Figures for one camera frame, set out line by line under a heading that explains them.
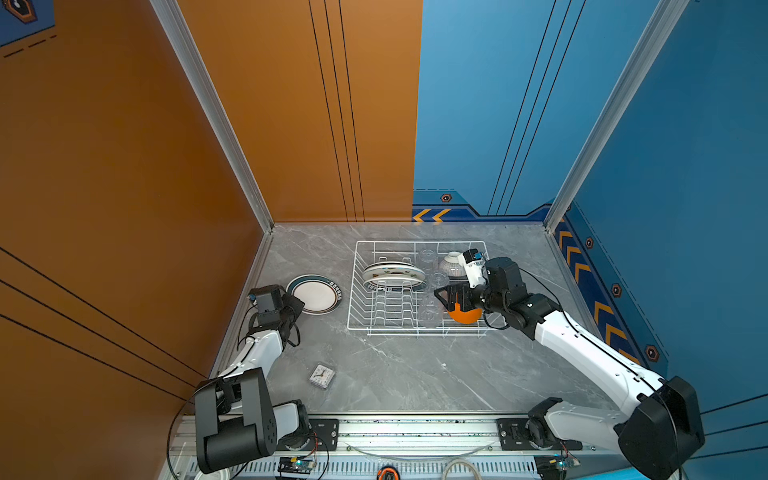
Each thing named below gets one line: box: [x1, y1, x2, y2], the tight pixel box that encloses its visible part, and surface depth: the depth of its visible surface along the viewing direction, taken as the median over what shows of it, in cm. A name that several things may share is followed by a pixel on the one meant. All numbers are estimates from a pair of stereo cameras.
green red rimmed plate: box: [286, 273, 344, 316], surface depth 101 cm
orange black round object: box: [376, 465, 401, 480], surface depth 68 cm
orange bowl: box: [448, 302, 483, 325], surface depth 93 cm
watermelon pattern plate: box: [362, 261, 425, 278], surface depth 89 cm
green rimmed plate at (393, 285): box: [363, 279, 425, 291], surface depth 96 cm
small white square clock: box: [309, 364, 335, 389], surface depth 82 cm
